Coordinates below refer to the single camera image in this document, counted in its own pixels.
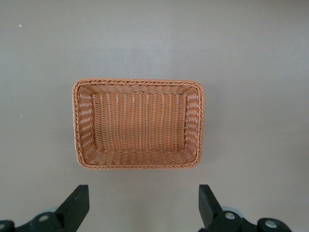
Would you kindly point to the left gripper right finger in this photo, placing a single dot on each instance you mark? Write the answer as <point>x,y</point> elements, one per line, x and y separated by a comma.
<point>212,212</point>

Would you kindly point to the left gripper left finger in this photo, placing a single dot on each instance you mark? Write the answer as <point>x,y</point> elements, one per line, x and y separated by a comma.
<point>70,212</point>

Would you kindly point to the brown wicker basket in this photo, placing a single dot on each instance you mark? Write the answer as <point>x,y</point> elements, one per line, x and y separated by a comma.
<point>137,120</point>

